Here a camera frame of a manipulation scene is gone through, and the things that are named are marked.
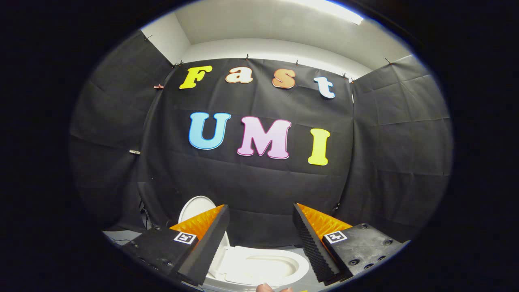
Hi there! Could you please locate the black backdrop cloth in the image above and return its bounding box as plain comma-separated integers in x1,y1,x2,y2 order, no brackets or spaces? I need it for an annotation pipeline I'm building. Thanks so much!
69,29,453,248

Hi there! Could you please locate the white toilet seat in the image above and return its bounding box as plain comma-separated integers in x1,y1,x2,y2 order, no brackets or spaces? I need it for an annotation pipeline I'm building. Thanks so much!
224,246,311,287

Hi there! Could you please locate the white toilet body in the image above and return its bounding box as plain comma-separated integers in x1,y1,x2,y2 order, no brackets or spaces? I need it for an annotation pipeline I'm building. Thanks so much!
202,243,313,292

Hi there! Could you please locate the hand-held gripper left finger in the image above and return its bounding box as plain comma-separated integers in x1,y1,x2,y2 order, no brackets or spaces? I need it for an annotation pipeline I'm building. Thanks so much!
122,205,230,287

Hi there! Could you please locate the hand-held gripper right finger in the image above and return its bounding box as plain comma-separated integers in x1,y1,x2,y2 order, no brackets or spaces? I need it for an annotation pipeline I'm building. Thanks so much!
293,204,404,284

